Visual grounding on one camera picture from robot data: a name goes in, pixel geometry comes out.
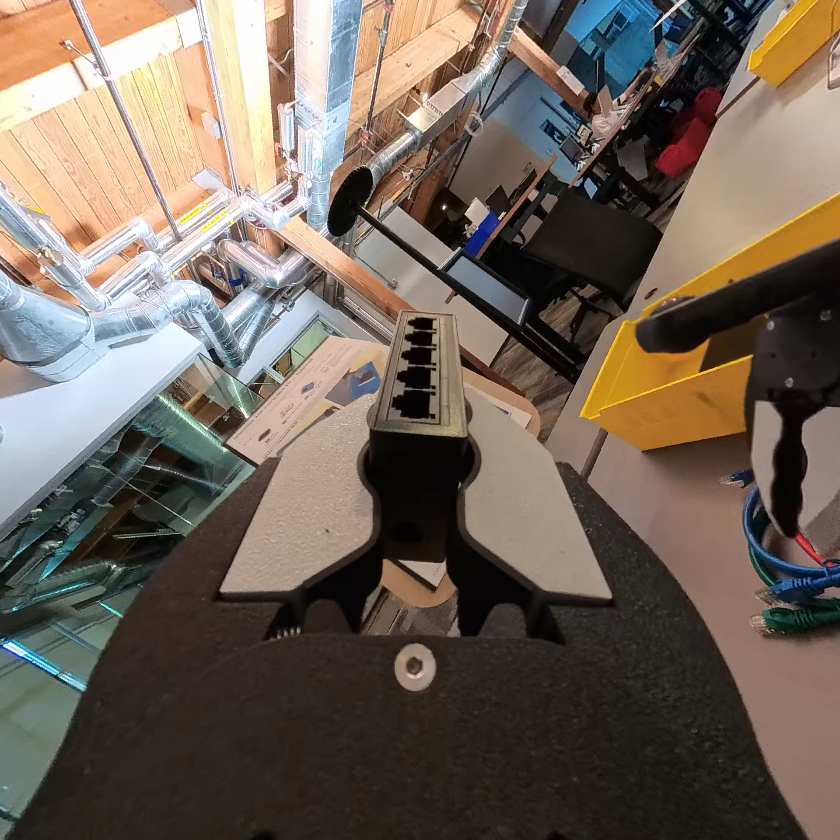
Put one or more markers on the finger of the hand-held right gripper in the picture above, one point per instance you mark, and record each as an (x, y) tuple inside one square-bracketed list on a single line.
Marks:
[(823, 453), (761, 453)]

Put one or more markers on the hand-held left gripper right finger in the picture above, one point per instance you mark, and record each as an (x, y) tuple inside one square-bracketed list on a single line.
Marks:
[(538, 525)]

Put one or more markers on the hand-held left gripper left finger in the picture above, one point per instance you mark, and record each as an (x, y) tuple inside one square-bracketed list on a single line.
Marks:
[(302, 518)]

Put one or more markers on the yellow plastic bin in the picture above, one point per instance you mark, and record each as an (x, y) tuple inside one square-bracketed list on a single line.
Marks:
[(669, 394), (794, 39)]

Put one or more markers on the black ethernet switch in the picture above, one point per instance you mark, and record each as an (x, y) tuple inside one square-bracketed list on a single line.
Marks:
[(420, 472)]

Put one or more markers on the printed instruction poster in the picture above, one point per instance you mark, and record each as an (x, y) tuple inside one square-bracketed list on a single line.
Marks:
[(308, 387)]

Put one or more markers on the black framed sign stand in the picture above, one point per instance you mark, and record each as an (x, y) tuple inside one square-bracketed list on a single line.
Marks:
[(525, 334), (489, 292)]

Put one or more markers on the black mesh chair back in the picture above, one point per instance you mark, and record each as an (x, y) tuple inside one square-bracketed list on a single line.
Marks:
[(590, 243)]

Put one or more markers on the red bag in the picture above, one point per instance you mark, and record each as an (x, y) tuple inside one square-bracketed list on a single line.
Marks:
[(689, 138)]

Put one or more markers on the wooden column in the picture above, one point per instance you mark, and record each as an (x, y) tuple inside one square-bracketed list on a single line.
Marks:
[(328, 262)]

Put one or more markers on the wooden desk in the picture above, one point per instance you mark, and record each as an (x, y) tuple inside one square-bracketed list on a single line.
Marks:
[(525, 190), (630, 111)]

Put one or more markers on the blue plastic bin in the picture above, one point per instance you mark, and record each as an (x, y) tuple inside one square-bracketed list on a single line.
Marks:
[(481, 233)]

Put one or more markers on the cluster of insulated silver pipes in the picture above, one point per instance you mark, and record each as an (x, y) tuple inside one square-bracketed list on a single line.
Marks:
[(197, 216)]

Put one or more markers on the silver spiral ventilation duct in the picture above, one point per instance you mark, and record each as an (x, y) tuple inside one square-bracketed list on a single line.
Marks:
[(394, 151)]

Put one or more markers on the vertical rectangular metal duct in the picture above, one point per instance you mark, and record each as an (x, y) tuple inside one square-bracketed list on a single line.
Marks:
[(328, 98)]

